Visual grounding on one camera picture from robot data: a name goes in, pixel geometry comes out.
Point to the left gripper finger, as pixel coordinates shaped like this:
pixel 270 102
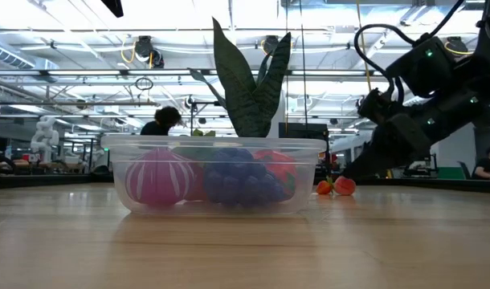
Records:
pixel 114 7

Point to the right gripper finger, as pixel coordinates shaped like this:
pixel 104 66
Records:
pixel 365 162

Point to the small toy peach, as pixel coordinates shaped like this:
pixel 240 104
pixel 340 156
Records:
pixel 344 186

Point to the red toy tomato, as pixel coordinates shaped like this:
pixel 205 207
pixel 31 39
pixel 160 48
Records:
pixel 281 164

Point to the purple toy grape bunch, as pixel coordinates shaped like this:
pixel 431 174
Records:
pixel 241 180

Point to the clear plastic tupperware container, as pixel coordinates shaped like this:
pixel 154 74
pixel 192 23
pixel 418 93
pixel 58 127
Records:
pixel 213 142

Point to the purple striped toy onion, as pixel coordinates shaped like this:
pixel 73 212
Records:
pixel 158 180

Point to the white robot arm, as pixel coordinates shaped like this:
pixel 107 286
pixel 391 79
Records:
pixel 44 138

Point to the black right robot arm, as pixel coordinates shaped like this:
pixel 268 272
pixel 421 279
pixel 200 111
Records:
pixel 470 104

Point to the green panel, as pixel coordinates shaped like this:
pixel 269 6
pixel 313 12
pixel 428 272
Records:
pixel 450 173

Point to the person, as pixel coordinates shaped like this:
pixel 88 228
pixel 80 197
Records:
pixel 486 166
pixel 160 124

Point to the artificial green snake plant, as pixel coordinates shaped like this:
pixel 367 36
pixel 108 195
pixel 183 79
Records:
pixel 245 100

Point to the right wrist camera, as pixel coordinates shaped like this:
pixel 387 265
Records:
pixel 375 106

